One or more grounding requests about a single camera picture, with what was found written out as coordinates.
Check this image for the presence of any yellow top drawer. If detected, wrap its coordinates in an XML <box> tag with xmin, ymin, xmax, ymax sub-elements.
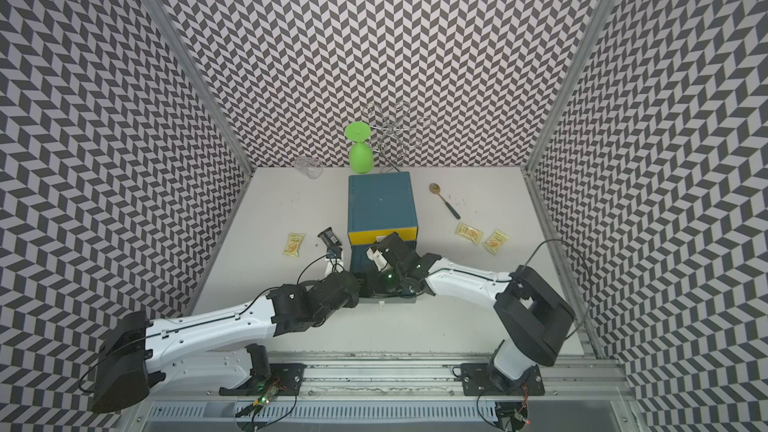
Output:
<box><xmin>348</xmin><ymin>226</ymin><xmax>418</xmax><ymax>246</ymax></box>

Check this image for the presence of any black cookie packet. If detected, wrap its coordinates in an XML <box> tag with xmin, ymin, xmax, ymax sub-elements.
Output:
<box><xmin>318</xmin><ymin>227</ymin><xmax>343</xmax><ymax>252</ymax></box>

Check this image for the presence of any yellow cookie packet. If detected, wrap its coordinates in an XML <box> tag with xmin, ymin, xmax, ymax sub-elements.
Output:
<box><xmin>483</xmin><ymin>229</ymin><xmax>510</xmax><ymax>255</ymax></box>

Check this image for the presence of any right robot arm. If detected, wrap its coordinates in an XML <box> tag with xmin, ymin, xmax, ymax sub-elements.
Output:
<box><xmin>366</xmin><ymin>232</ymin><xmax>579</xmax><ymax>390</ymax></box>

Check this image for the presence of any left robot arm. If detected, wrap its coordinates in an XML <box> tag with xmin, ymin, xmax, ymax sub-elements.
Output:
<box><xmin>86</xmin><ymin>271</ymin><xmax>360</xmax><ymax>414</ymax></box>

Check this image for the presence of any teal plastic drawer cabinet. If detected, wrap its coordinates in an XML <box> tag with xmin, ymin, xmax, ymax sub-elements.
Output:
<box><xmin>347</xmin><ymin>172</ymin><xmax>418</xmax><ymax>235</ymax></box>

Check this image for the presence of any green plastic goblet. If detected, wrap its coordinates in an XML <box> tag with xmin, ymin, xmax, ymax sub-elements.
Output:
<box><xmin>344</xmin><ymin>121</ymin><xmax>374</xmax><ymax>174</ymax></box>

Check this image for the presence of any clear glass cup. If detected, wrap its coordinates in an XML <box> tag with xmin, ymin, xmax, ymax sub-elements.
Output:
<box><xmin>293</xmin><ymin>156</ymin><xmax>324</xmax><ymax>180</ymax></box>

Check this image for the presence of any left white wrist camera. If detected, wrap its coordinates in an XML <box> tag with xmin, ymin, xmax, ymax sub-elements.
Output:
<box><xmin>324</xmin><ymin>246</ymin><xmax>345</xmax><ymax>276</ymax></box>

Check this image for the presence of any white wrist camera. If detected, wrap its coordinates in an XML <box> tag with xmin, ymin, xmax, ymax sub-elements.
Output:
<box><xmin>366</xmin><ymin>245</ymin><xmax>389</xmax><ymax>271</ymax></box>
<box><xmin>324</xmin><ymin>246</ymin><xmax>345</xmax><ymax>276</ymax></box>

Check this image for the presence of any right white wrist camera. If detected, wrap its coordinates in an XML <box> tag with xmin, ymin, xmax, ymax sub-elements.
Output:
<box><xmin>366</xmin><ymin>245</ymin><xmax>389</xmax><ymax>271</ymax></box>

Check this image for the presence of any gold spoon teal handle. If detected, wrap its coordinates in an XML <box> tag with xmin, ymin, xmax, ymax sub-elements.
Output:
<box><xmin>429</xmin><ymin>183</ymin><xmax>461</xmax><ymax>220</ymax></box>

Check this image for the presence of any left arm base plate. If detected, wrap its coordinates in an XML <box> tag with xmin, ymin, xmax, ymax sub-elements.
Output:
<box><xmin>218</xmin><ymin>363</ymin><xmax>306</xmax><ymax>397</ymax></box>

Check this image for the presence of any aluminium front rail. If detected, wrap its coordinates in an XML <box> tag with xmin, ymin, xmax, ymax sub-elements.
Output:
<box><xmin>116</xmin><ymin>351</ymin><xmax>647</xmax><ymax>431</ymax></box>

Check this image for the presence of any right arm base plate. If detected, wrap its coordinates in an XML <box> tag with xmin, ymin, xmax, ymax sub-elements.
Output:
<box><xmin>458</xmin><ymin>363</ymin><xmax>545</xmax><ymax>397</ymax></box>

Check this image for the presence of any silver wire stand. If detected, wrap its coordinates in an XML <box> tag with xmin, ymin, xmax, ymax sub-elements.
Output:
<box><xmin>363</xmin><ymin>101</ymin><xmax>429</xmax><ymax>173</ymax></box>

